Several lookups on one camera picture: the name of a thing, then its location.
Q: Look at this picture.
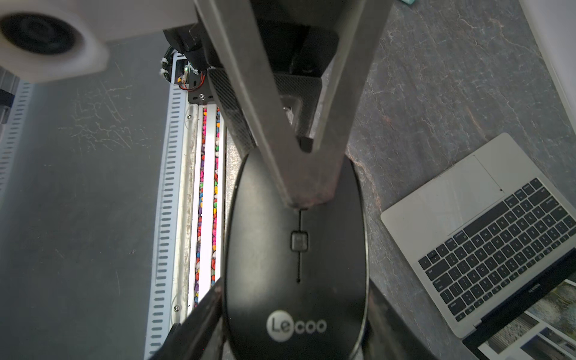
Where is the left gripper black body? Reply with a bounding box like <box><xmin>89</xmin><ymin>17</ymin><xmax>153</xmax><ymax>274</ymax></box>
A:
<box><xmin>163</xmin><ymin>1</ymin><xmax>338</xmax><ymax>157</ymax></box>

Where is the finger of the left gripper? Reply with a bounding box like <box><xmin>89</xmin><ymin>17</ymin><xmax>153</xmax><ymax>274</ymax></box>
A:
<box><xmin>196</xmin><ymin>1</ymin><xmax>333</xmax><ymax>209</ymax></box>
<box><xmin>310</xmin><ymin>1</ymin><xmax>392</xmax><ymax>198</ymax></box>

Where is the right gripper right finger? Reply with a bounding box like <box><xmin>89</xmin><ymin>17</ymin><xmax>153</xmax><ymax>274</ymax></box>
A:
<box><xmin>364</xmin><ymin>280</ymin><xmax>437</xmax><ymax>360</ymax></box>

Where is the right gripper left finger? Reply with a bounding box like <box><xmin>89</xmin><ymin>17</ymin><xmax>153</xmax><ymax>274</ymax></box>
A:
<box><xmin>151</xmin><ymin>279</ymin><xmax>225</xmax><ymax>360</ymax></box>

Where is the black wireless mouse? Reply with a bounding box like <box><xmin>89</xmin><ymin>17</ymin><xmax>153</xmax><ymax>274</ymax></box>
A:
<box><xmin>223</xmin><ymin>149</ymin><xmax>368</xmax><ymax>359</ymax></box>

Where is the silver laptop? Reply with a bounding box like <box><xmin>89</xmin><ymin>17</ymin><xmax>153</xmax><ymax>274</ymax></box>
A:
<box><xmin>381</xmin><ymin>133</ymin><xmax>575</xmax><ymax>359</ymax></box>

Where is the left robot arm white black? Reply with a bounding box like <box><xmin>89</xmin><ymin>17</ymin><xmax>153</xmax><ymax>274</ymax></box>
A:
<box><xmin>1</xmin><ymin>1</ymin><xmax>392</xmax><ymax>209</ymax></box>

